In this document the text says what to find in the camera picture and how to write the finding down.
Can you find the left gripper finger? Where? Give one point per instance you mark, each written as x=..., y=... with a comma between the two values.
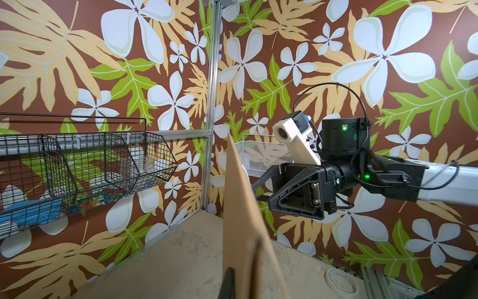
x=227, y=290

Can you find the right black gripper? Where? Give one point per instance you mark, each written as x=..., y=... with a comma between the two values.
x=306, y=190

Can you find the brown file bag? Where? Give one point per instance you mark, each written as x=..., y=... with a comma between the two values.
x=245, y=238

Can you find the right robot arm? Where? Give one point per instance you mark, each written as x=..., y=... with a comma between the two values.
x=347, y=140

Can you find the white mesh basket right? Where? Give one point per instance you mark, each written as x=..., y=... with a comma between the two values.
x=260, y=152

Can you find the clear round lid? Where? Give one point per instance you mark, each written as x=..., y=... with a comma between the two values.
x=341, y=284

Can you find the blue object in basket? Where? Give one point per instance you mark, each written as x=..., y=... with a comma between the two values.
x=32, y=212

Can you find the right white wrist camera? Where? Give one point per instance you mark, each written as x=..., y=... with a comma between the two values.
x=293, y=131

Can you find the black wire basket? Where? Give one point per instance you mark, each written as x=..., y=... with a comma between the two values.
x=84, y=170

